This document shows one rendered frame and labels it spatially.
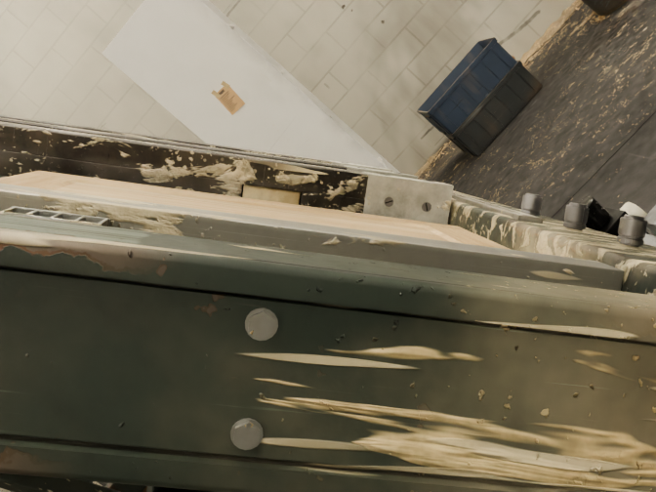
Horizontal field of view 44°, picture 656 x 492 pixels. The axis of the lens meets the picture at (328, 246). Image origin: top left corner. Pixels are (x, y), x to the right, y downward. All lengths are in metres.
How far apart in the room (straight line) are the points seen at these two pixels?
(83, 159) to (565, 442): 0.86
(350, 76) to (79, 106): 2.00
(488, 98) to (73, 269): 4.78
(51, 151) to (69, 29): 5.14
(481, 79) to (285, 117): 1.24
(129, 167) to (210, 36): 3.55
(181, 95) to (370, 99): 1.81
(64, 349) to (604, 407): 0.25
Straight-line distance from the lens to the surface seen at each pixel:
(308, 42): 6.03
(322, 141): 4.66
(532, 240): 0.87
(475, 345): 0.39
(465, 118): 5.08
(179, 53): 4.70
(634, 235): 0.81
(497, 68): 5.12
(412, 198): 1.16
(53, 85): 6.34
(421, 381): 0.39
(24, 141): 1.17
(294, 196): 1.14
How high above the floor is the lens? 1.20
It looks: 10 degrees down
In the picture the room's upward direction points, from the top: 49 degrees counter-clockwise
